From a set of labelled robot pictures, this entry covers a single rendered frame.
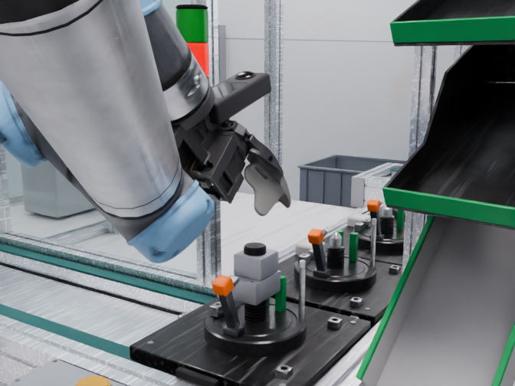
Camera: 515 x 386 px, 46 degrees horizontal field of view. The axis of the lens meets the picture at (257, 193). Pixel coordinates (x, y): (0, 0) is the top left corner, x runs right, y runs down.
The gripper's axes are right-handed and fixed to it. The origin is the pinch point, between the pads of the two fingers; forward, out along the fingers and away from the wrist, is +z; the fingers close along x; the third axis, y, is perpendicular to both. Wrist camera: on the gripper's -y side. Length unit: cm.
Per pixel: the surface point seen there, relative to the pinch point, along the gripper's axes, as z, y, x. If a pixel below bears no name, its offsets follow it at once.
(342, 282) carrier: 26.1, -1.4, 3.9
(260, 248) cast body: 4.3, 5.7, 1.2
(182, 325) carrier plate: 11.2, 16.3, -10.0
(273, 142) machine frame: 81, -70, -61
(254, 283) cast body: 5.4, 10.3, 1.8
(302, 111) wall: 211, -196, -146
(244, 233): 71, -29, -49
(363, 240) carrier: 42.6, -18.4, -2.2
